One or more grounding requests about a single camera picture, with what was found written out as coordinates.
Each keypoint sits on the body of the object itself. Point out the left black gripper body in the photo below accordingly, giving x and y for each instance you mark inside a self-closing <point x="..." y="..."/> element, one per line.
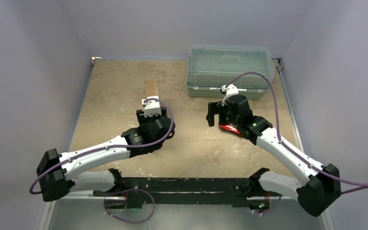
<point x="148" y="121"/>

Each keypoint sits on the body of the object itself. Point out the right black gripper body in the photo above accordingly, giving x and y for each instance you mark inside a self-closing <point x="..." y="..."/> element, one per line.
<point x="211" y="111"/>

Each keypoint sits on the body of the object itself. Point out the red utility knife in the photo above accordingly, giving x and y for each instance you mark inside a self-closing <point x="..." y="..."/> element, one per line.
<point x="229" y="128"/>

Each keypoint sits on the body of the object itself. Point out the brown cardboard express box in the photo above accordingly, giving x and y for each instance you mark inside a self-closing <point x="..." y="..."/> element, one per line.
<point x="151" y="89"/>

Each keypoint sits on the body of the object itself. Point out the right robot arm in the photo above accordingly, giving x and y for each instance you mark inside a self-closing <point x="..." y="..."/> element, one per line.
<point x="314" y="186"/>

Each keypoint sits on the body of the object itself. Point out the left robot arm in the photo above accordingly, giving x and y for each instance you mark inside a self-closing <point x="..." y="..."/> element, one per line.
<point x="59" y="174"/>

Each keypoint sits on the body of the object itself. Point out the clear plastic storage bin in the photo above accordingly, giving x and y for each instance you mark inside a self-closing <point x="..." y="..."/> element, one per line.
<point x="212" y="66"/>

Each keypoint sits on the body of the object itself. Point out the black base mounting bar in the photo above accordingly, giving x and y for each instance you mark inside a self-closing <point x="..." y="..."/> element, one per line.
<point x="236" y="192"/>

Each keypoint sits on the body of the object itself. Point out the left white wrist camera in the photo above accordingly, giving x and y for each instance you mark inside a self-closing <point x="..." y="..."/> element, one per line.
<point x="151" y="106"/>

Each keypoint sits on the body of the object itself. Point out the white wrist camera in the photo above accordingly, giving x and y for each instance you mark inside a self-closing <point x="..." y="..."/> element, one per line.
<point x="151" y="106"/>
<point x="228" y="91"/>

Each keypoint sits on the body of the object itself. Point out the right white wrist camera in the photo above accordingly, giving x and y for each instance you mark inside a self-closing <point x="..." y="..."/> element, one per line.
<point x="228" y="91"/>

